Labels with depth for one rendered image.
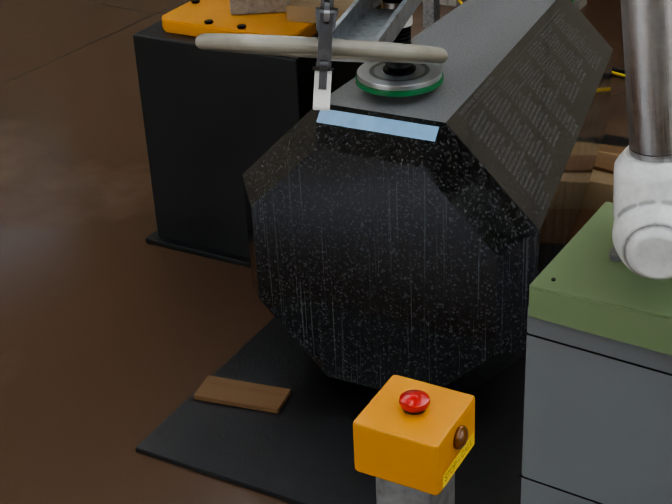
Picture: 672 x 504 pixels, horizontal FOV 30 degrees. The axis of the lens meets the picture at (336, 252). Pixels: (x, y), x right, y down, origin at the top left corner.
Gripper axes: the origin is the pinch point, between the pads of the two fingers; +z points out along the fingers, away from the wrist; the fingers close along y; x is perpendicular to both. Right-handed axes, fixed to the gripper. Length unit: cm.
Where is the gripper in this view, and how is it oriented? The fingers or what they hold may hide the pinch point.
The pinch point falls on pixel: (322, 91)
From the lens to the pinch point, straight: 223.8
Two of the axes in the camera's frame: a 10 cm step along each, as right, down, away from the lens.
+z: -0.6, 9.9, 1.2
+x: -10.0, -0.6, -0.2
